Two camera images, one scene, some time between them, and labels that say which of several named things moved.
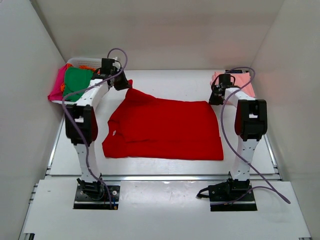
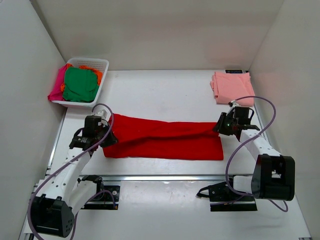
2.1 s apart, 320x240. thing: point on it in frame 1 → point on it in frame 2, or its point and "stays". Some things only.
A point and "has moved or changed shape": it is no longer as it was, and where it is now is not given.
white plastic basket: (92, 63) stays
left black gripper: (124, 84) → (112, 139)
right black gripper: (212, 100) → (219, 126)
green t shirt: (76, 79) stays
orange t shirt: (70, 65) stays
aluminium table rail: (159, 178) stays
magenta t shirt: (56, 93) stays
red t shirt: (144, 126) has moved or changed shape
